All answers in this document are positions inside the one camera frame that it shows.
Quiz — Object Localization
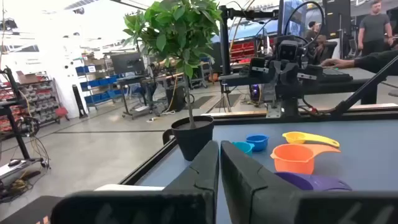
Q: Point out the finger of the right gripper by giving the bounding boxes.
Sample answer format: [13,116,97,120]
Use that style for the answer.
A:
[248,57,284,100]
[284,62,324,100]

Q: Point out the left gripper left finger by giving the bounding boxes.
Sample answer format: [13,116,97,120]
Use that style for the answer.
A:
[51,140,220,224]

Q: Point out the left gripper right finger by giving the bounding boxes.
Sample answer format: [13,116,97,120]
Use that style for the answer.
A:
[220,140,398,224]

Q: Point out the teal measuring cup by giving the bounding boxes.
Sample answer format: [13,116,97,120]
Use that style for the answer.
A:
[231,141,255,157]

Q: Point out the blue measuring cup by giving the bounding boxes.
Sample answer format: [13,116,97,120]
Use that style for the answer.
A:
[245,134,270,152]

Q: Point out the orange measuring cup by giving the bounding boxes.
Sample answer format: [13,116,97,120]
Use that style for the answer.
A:
[269,143,341,175]

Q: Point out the yellow measuring cup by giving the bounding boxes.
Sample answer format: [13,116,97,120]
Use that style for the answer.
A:
[282,131,341,148]

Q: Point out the person's forearm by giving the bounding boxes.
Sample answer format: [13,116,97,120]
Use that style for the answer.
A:
[353,49,398,75]

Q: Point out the red bin rack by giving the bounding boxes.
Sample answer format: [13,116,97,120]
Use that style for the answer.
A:
[229,39,261,64]

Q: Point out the black backlit keyboard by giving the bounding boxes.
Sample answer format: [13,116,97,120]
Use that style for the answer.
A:
[323,67,354,82]

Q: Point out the black computer tower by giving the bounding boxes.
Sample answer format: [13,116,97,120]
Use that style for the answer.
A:
[249,83,262,102]

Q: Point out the person's hand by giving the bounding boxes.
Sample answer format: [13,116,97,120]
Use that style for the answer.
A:
[320,58,355,69]

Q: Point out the black desk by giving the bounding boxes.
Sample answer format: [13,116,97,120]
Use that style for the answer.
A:
[219,73,379,105]

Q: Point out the person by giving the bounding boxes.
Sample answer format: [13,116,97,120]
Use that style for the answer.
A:
[306,21,327,63]
[357,0,394,57]

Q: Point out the black plant pot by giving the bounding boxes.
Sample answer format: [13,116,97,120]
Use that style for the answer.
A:
[170,115,215,162]

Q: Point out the blue-screen monitor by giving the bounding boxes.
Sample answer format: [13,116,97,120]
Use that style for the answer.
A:
[278,0,307,37]

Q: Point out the black display panel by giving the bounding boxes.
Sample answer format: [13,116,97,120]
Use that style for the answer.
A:
[322,0,352,38]

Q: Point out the green leafy artificial plant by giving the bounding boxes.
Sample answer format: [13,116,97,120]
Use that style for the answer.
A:
[123,0,223,129]

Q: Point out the black rolling cart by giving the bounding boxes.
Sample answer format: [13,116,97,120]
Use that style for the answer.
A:
[116,73,184,119]

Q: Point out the dark computer monitor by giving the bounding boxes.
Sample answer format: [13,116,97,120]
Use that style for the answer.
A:
[111,52,146,75]

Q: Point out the shelf with blue bins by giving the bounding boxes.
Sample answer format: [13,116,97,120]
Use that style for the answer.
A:
[75,57,125,110]

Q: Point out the black tower unit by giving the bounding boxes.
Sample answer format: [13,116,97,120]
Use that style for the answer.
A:
[72,84,88,119]

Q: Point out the red stool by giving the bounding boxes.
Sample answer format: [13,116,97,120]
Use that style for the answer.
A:
[55,107,70,121]

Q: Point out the black floor mat orange stripes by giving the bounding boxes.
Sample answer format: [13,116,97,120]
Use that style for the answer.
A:
[0,195,63,224]

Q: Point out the shelf with red grey bins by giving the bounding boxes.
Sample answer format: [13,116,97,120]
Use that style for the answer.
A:
[17,72,62,125]

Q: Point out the black equipment stand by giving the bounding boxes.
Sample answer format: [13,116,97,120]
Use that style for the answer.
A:
[0,67,50,175]

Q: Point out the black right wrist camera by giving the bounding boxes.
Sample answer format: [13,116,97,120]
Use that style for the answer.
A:
[278,40,299,62]

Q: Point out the black stand post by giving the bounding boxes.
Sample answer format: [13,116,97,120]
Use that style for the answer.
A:
[219,5,279,75]

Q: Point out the black table frame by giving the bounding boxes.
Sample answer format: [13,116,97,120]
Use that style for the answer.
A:
[119,55,398,187]

